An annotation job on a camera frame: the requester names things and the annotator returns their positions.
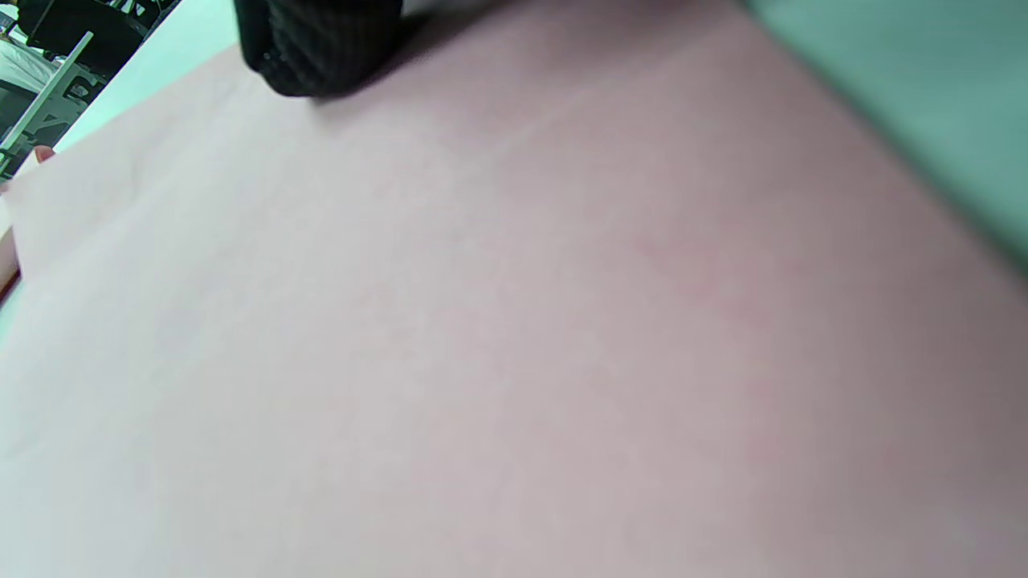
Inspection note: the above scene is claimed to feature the grey metal frame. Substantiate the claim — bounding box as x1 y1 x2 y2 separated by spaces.
0 32 101 173

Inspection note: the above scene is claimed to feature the black office chair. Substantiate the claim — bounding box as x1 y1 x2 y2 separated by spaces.
16 0 157 75

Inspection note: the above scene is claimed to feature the person's right hand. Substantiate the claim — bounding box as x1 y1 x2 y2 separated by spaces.
233 0 404 99

